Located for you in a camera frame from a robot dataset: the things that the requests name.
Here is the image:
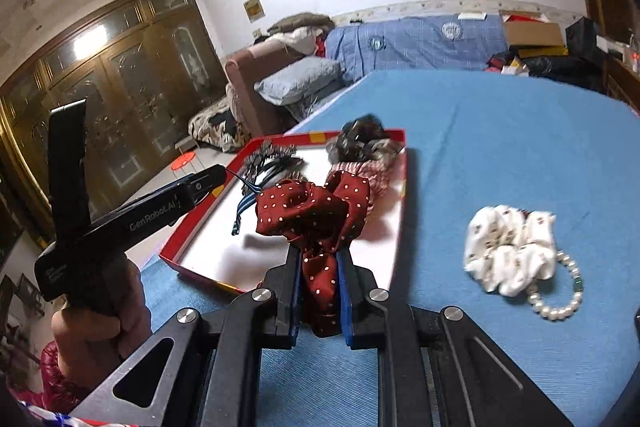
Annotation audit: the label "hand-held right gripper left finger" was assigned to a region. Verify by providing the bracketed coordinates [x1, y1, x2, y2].
[67, 247, 303, 427]

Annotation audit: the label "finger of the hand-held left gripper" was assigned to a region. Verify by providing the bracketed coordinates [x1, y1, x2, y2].
[187, 164, 229, 198]

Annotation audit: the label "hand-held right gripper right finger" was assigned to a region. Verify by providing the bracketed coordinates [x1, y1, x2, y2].
[336, 252, 576, 427]

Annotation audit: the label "blue striped headband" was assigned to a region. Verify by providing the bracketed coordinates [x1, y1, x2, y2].
[231, 177, 263, 237]

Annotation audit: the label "black rhinestone headband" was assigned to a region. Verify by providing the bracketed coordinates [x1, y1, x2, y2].
[240, 138, 300, 178]

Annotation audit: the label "red box with white interior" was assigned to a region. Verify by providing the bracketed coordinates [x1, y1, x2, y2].
[159, 128, 408, 295]

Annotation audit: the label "black plastic headband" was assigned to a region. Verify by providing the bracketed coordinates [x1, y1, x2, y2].
[260, 155, 306, 188]

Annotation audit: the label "red polka dot scrunchie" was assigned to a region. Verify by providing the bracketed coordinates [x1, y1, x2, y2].
[255, 171, 372, 339]

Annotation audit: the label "red plaid scrunchie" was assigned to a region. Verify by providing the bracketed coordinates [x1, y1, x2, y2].
[327, 154, 398, 198]

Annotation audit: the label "dark floral scrunchie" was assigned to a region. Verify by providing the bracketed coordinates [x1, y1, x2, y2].
[326, 114, 403, 165]

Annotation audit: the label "person's left hand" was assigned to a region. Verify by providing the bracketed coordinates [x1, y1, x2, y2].
[50, 257, 153, 393]

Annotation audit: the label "red stool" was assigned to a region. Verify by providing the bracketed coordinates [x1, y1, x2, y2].
[169, 151, 200, 172]

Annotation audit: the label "patterned blanket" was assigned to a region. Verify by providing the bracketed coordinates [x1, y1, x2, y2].
[187, 99, 251, 152]

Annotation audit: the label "brown sofa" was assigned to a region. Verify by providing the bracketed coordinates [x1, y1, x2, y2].
[224, 44, 296, 138]

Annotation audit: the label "wooden wardrobe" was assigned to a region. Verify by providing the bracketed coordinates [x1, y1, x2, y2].
[0, 0, 231, 208]

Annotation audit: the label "grey pillow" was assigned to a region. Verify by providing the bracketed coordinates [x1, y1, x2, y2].
[255, 57, 343, 106]

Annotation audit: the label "red puffer jacket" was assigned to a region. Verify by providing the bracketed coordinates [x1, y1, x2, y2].
[39, 341, 93, 414]

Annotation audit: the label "white cherry print scrunchie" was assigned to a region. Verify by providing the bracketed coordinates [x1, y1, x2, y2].
[462, 205, 558, 298]

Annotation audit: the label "pile of clothes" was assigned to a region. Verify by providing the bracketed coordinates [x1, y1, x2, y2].
[267, 13, 335, 56]

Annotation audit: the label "blue checked quilt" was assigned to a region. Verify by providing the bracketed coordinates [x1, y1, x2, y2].
[325, 14, 506, 82]

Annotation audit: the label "cardboard box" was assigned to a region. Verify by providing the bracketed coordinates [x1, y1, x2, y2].
[502, 21, 565, 48]

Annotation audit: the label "black bag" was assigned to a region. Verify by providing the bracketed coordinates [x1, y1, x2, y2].
[565, 17, 608, 68]

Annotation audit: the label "white pearl bracelet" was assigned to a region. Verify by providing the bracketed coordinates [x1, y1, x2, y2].
[527, 251, 585, 322]

